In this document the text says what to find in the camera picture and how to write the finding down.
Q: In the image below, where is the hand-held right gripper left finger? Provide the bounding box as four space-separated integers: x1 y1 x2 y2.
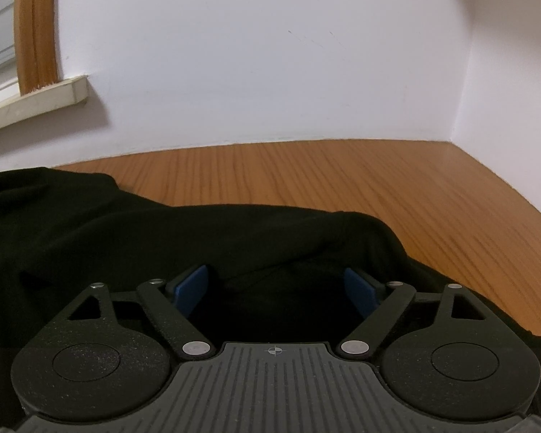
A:
67 265 215 362

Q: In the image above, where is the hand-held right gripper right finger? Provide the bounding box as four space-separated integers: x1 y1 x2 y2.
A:
334 267 481 362

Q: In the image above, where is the black garment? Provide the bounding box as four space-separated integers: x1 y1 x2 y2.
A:
0 167 541 433

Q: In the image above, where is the wooden window frame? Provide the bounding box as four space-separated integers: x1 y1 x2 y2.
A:
14 0 59 95

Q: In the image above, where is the white window sill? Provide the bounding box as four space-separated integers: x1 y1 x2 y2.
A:
0 75 88 137

